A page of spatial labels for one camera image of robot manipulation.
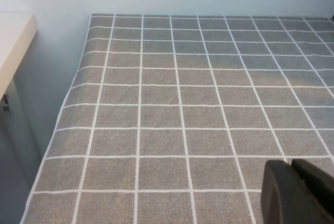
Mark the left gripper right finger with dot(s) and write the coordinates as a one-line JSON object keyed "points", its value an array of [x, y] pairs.
{"points": [[318, 182]]}

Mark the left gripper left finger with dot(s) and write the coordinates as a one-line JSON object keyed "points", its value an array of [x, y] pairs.
{"points": [[281, 195]]}

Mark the grey checked tablecloth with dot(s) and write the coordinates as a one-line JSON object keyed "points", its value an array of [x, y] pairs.
{"points": [[169, 104]]}

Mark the white side table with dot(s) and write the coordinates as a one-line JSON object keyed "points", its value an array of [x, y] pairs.
{"points": [[13, 46]]}

